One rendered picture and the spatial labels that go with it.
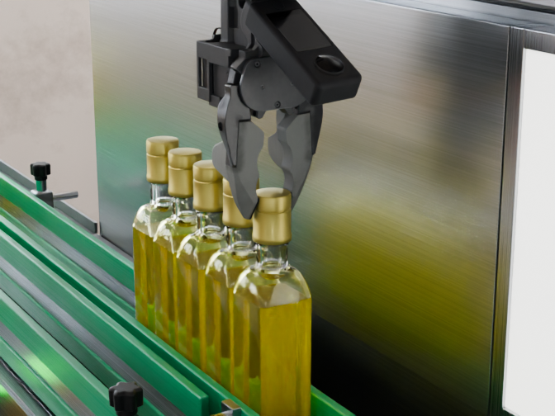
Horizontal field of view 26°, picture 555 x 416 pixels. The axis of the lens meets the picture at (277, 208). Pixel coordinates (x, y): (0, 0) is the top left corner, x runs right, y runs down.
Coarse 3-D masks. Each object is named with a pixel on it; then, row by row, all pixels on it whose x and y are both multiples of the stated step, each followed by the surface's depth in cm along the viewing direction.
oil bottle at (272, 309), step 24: (288, 264) 109; (240, 288) 108; (264, 288) 106; (288, 288) 107; (240, 312) 109; (264, 312) 106; (288, 312) 107; (240, 336) 110; (264, 336) 106; (288, 336) 108; (240, 360) 110; (264, 360) 107; (288, 360) 108; (240, 384) 111; (264, 384) 108; (288, 384) 109; (264, 408) 108; (288, 408) 110
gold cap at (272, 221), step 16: (272, 192) 106; (288, 192) 106; (256, 208) 106; (272, 208) 105; (288, 208) 106; (256, 224) 106; (272, 224) 105; (288, 224) 106; (256, 240) 106; (272, 240) 106; (288, 240) 107
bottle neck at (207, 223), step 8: (200, 216) 116; (208, 216) 116; (216, 216) 116; (200, 224) 116; (208, 224) 116; (216, 224) 116; (200, 232) 117; (208, 232) 116; (216, 232) 116; (224, 232) 117
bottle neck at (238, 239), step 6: (228, 228) 112; (234, 228) 111; (240, 228) 111; (246, 228) 111; (252, 228) 111; (228, 234) 112; (234, 234) 111; (240, 234) 111; (246, 234) 111; (228, 240) 112; (234, 240) 112; (240, 240) 111; (246, 240) 111; (252, 240) 112; (228, 246) 112; (234, 246) 112; (240, 246) 112; (246, 246) 112; (252, 246) 112
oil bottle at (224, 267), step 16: (224, 256) 112; (240, 256) 111; (208, 272) 114; (224, 272) 111; (240, 272) 111; (208, 288) 114; (224, 288) 111; (208, 304) 115; (224, 304) 112; (208, 320) 115; (224, 320) 112; (208, 336) 116; (224, 336) 113; (208, 352) 116; (224, 352) 113; (208, 368) 117; (224, 368) 114; (224, 384) 114
